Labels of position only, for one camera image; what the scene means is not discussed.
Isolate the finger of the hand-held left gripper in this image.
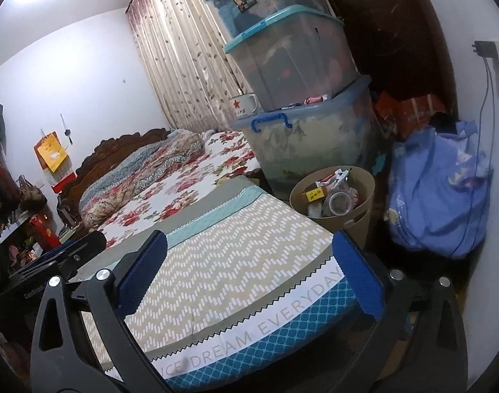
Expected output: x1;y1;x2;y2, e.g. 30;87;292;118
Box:
4;263;80;295
43;233;108;271

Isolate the yellow labelled small box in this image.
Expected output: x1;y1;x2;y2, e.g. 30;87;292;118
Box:
301;186;330;204

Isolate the black charger plug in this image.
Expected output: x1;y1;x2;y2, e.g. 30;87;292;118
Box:
473;41;498;59

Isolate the brown handbag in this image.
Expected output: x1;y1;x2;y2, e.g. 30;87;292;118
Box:
15;175;48;214

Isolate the patchwork patterned comforter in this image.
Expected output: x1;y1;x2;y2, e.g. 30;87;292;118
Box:
80;130;206;210

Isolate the black hanging ornament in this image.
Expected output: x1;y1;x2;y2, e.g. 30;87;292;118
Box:
60;114;74;146

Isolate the red yellow wall calendar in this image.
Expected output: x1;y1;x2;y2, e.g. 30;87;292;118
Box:
34;132;77;192

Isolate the black cable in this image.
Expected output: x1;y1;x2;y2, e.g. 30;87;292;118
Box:
458;55;496;256

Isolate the white red wrapper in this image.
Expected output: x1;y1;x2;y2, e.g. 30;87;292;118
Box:
314;169;353;192

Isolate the small storage box teal lid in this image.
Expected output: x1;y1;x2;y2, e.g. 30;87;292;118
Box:
204;0;329;38

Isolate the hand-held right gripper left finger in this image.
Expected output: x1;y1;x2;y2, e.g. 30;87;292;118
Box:
30;229;172;393

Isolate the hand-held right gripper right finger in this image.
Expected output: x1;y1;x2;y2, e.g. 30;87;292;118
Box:
331;229;469;393

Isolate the dark wooden wardrobe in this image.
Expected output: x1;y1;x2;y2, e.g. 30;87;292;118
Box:
311;0;458;119

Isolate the dark side table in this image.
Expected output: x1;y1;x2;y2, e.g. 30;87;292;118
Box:
0;212;72;291

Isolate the tan plastic waste bin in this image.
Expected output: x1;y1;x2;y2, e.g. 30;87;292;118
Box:
289;166;376;250

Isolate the white enamel mug red star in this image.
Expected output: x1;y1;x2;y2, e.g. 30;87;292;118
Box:
229;93;260;120

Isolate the clear tape roll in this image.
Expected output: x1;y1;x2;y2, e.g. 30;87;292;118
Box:
325;191;359;217

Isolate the carved wooden headboard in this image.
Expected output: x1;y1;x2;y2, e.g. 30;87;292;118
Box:
71;128;172;198

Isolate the zigzag patterned mat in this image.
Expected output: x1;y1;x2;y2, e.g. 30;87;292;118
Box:
75;176;383;393

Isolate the red cylinder container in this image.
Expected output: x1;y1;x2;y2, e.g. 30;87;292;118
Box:
29;217;56;251

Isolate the clear storage box blue handle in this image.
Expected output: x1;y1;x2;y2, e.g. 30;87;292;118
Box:
230;74;383;197

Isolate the blue cloth bag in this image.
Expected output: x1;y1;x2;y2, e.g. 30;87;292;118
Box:
385;121;494;259

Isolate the floral bed quilt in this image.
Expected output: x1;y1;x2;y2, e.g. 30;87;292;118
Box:
80;130;263;250

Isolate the leaf patterned curtain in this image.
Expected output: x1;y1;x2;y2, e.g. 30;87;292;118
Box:
126;0;255;132

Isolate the clear storage box teal lid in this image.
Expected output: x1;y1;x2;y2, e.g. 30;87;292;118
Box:
225;5;360;112

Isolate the orange carton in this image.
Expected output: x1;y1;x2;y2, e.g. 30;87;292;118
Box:
374;92;447;140

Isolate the dark cloth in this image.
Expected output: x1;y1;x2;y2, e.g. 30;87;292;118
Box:
428;112;459;134

